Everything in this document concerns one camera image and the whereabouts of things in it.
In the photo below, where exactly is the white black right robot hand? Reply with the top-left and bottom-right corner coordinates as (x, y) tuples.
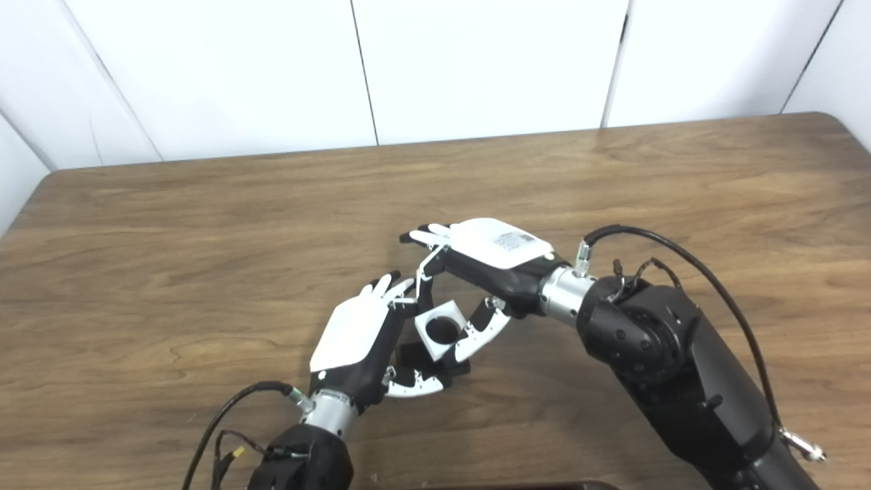
(399, 218), (569, 363)

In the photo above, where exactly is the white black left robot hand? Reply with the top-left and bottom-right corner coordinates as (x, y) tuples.
(310, 272), (446, 409)

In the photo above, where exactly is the black peg block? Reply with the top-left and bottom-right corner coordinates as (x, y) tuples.
(398, 340), (472, 382)

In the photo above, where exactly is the white square piece with hole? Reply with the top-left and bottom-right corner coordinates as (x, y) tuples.
(414, 299), (470, 361)

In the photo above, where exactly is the thick black left wrist cable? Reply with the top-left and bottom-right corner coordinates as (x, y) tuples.
(180, 381), (314, 490)

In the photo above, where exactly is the thick black wrist cable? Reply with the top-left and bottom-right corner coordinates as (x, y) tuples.
(575, 225), (827, 463)
(180, 381), (314, 490)

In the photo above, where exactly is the thin black right wrist wire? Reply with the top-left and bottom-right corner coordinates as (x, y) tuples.
(612, 257), (681, 300)

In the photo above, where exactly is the thin wire with yellow plug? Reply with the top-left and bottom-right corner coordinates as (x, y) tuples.
(211, 430), (269, 490)

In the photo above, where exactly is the thick black right wrist cable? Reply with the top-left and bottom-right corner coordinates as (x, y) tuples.
(575, 225), (827, 463)

